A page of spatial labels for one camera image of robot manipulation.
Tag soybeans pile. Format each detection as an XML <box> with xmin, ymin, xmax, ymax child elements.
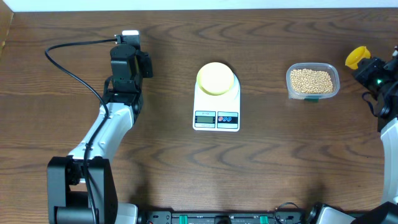
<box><xmin>290</xmin><ymin>68</ymin><xmax>333</xmax><ymax>94</ymax></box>

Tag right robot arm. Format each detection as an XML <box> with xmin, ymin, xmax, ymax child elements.
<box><xmin>308</xmin><ymin>55</ymin><xmax>397</xmax><ymax>224</ymax></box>

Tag white digital kitchen scale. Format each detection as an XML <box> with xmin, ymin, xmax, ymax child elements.
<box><xmin>192</xmin><ymin>74</ymin><xmax>241</xmax><ymax>132</ymax></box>

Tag pale yellow plastic bowl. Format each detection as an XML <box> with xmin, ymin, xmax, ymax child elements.
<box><xmin>197</xmin><ymin>62</ymin><xmax>234</xmax><ymax>96</ymax></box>

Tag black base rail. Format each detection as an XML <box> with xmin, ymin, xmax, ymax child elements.
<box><xmin>136</xmin><ymin>210</ymin><xmax>308</xmax><ymax>224</ymax></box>

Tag clear plastic container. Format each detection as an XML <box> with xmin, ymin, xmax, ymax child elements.
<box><xmin>286</xmin><ymin>62</ymin><xmax>340</xmax><ymax>100</ymax></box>

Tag yellow measuring scoop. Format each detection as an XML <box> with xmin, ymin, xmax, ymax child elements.
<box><xmin>345</xmin><ymin>46</ymin><xmax>371</xmax><ymax>70</ymax></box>

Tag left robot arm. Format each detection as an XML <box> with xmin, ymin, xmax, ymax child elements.
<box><xmin>47</xmin><ymin>40</ymin><xmax>153</xmax><ymax>223</ymax></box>

